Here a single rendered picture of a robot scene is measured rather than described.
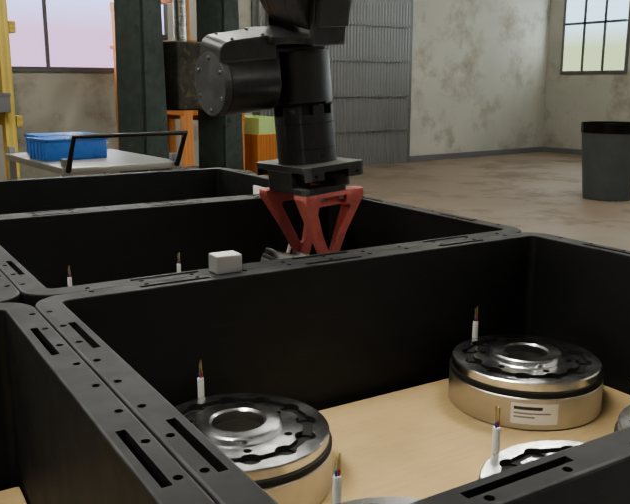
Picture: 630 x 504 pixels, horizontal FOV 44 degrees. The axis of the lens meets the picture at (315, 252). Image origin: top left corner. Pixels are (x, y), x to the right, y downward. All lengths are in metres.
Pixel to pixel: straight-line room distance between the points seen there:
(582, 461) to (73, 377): 0.20
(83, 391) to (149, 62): 4.36
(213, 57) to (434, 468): 0.40
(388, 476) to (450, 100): 11.12
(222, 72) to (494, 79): 11.57
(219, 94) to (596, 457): 0.50
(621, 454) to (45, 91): 8.18
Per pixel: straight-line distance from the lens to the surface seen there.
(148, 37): 4.66
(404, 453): 0.49
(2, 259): 0.57
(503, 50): 12.35
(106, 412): 0.30
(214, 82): 0.70
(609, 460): 0.27
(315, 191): 0.71
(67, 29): 8.44
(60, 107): 8.41
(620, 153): 7.62
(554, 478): 0.26
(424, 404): 0.56
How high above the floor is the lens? 1.05
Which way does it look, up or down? 12 degrees down
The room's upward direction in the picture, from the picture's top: straight up
